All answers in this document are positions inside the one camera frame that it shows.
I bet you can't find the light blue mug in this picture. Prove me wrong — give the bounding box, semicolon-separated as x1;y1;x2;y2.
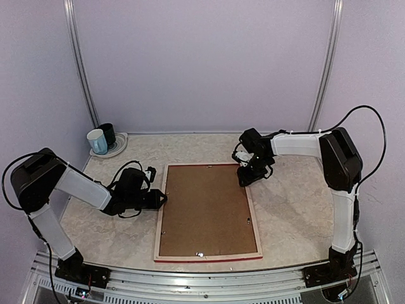
86;129;108;155

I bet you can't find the aluminium corner post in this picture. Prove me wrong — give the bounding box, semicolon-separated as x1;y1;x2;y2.
307;0;344;132
63;0;99;127

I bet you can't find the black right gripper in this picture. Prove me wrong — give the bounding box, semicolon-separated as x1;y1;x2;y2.
237;154;271;187

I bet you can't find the white round plate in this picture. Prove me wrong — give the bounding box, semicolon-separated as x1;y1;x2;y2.
89;132;128;158

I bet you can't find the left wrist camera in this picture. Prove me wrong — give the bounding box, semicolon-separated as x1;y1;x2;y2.
144;166;156;183

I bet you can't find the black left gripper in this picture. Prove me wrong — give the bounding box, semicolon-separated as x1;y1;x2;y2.
127;190;167;210

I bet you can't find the left aluminium corner post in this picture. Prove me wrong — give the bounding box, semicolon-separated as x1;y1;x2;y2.
63;0;99;127

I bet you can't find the aluminium front rail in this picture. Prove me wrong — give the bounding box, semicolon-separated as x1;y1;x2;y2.
18;251;392;303

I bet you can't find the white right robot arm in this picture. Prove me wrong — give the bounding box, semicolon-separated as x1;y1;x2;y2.
232;122;376;281

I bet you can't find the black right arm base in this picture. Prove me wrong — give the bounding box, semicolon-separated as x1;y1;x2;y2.
302;244;358;288

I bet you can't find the red wooden picture frame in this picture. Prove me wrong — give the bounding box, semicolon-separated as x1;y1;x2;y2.
153;162;264;263

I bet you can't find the dark green mug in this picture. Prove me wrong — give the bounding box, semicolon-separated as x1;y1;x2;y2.
98;123;116;150

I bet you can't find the right aluminium corner post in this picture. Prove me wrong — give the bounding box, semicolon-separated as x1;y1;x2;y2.
307;0;344;132

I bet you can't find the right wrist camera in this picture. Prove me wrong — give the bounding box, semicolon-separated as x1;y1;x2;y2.
232;151;252;167

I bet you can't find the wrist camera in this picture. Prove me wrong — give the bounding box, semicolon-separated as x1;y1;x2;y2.
144;166;156;183
232;151;252;167

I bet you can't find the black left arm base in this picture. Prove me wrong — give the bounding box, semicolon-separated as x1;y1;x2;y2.
55;264;111;289

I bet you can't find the brown cardboard backing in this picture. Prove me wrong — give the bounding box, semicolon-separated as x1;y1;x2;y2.
158;165;259;257

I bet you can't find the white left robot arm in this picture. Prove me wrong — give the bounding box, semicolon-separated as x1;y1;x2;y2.
1;148;168;282

